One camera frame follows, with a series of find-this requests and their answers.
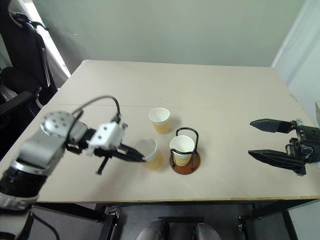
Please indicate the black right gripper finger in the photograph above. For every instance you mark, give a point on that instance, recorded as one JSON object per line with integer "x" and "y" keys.
{"x": 280, "y": 160}
{"x": 271, "y": 125}

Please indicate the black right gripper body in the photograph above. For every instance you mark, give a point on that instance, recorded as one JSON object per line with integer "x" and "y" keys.
{"x": 308, "y": 140}

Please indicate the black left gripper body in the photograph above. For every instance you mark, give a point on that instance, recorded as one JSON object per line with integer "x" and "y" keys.
{"x": 111, "y": 151}

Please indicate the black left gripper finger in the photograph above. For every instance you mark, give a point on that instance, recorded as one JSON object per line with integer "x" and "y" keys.
{"x": 131, "y": 158}
{"x": 132, "y": 151}

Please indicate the ribbed brown paper cup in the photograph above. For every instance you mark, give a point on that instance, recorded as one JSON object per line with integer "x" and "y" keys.
{"x": 155, "y": 162}
{"x": 182, "y": 156}
{"x": 161, "y": 126}

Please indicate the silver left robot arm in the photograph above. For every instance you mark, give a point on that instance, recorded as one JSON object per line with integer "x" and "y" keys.
{"x": 37, "y": 150}

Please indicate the dark rounded shape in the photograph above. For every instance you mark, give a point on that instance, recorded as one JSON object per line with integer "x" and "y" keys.
{"x": 153, "y": 231}
{"x": 207, "y": 232}

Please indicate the black office chair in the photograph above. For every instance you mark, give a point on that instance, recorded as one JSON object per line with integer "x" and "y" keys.
{"x": 22, "y": 62}

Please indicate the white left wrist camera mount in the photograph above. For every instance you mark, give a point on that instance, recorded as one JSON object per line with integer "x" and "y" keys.
{"x": 107, "y": 136}

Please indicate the black metal table frame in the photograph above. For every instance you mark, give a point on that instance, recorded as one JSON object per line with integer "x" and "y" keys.
{"x": 110, "y": 225}

